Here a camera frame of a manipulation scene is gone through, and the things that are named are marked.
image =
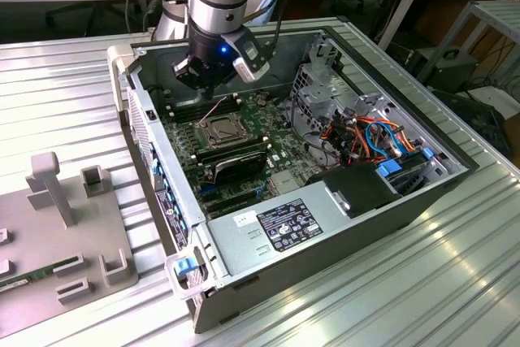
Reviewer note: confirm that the grey power supply unit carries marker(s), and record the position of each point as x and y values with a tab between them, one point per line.
243	249

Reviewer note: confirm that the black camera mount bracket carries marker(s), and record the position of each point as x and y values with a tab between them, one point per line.
243	44

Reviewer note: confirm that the black plastic shroud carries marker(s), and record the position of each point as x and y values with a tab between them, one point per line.
357	190

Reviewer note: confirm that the thin metal locking lever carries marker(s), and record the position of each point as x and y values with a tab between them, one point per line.
214	110

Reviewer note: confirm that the grey plastic parts rack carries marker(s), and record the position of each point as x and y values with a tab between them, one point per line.
93	233

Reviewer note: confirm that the grey metal side table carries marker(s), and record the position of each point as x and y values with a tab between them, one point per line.
499	11

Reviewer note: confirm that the blue disk carrier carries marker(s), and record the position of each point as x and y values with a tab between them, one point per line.
389	170

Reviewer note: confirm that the black RAM slot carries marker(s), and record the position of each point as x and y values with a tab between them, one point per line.
183	114
231	147
178	105
235	155

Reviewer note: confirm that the green motherboard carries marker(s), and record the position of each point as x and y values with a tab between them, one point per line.
284	148

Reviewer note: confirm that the open grey PC case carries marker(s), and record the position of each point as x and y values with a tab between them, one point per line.
325	274

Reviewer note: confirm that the silver chipset heat sink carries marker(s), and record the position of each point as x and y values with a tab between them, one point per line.
283	182

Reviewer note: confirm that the black case side panel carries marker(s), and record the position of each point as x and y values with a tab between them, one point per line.
475	119

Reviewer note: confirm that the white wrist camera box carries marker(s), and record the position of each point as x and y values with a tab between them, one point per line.
250	70

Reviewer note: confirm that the metal drive cage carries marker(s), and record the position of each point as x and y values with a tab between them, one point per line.
321	93

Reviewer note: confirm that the black graphics card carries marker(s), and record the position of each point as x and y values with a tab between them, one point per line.
243	166

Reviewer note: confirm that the black equipment box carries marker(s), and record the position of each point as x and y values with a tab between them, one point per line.
451	68

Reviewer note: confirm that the silver green CPU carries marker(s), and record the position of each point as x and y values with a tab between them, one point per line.
222	129

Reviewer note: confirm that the long black expansion slot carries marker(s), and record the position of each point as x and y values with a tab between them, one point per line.
231	201

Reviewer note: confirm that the green RAM stick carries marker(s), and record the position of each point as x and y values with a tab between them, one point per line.
40	274

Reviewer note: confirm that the blue case latch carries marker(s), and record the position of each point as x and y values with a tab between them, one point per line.
185	267

